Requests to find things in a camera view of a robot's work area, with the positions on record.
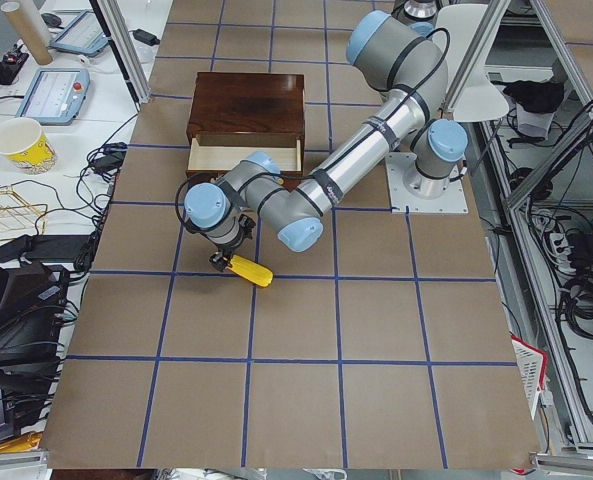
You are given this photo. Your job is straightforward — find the black power strip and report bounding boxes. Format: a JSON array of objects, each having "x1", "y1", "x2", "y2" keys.
[{"x1": 0, "y1": 234, "x2": 96, "y2": 272}]

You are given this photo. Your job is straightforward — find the black power adapter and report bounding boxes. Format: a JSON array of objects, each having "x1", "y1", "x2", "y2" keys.
[{"x1": 132, "y1": 29, "x2": 160, "y2": 46}]

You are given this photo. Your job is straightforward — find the blue teach pendant far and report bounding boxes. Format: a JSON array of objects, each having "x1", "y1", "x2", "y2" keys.
[{"x1": 50, "y1": 10, "x2": 108, "y2": 57}]

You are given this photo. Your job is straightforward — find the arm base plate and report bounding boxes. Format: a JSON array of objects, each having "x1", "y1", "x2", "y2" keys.
[{"x1": 385, "y1": 152, "x2": 469, "y2": 215}]

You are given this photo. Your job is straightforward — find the red white plastic basket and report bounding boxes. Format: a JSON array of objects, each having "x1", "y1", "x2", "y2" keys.
[{"x1": 511, "y1": 335, "x2": 548, "y2": 419}]

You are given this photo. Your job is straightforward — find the dark wooden drawer cabinet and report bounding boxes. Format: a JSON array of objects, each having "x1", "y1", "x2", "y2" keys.
[{"x1": 186, "y1": 72, "x2": 305, "y2": 148}]

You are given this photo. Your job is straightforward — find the aluminium frame post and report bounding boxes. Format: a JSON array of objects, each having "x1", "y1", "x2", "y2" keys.
[{"x1": 90, "y1": 0, "x2": 151, "y2": 105}]

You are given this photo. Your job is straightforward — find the yellow corn cob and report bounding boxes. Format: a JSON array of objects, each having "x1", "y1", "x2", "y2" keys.
[{"x1": 228, "y1": 255, "x2": 273, "y2": 287}]

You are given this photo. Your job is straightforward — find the wooden drawer with white handle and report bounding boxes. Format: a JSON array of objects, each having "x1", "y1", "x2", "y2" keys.
[{"x1": 186, "y1": 133, "x2": 304, "y2": 190}]

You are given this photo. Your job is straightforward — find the yellow popcorn paper cup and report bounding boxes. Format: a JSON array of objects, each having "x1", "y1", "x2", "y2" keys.
[{"x1": 0, "y1": 117, "x2": 57, "y2": 174}]

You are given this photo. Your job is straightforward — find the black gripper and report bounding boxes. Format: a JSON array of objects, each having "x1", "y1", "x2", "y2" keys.
[{"x1": 209, "y1": 214, "x2": 254, "y2": 271}]

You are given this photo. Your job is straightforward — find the white chair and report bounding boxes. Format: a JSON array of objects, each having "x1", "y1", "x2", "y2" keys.
[{"x1": 434, "y1": 1, "x2": 509, "y2": 122}]

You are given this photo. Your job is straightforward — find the blue teach pendant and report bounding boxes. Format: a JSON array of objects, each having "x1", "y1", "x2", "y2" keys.
[
  {"x1": 50, "y1": 10, "x2": 108, "y2": 57},
  {"x1": 16, "y1": 68, "x2": 91, "y2": 126}
]

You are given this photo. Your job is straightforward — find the blue teach pendant near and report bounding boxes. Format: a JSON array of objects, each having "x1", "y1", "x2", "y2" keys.
[{"x1": 16, "y1": 68, "x2": 91, "y2": 126}]

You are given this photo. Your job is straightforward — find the cardboard tube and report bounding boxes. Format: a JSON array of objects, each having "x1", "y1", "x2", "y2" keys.
[{"x1": 0, "y1": 0, "x2": 53, "y2": 66}]

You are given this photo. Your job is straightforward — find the gold wire basket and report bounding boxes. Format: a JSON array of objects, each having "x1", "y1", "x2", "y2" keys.
[{"x1": 0, "y1": 186, "x2": 48, "y2": 241}]

